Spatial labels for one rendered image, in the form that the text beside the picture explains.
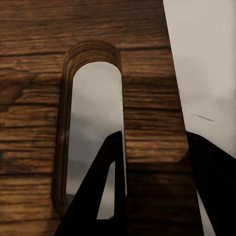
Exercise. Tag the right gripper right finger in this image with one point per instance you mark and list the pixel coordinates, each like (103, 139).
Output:
(215, 179)

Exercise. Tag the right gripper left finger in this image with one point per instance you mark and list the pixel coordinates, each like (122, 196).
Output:
(81, 216)

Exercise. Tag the cutting board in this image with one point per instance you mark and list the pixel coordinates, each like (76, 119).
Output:
(43, 43)

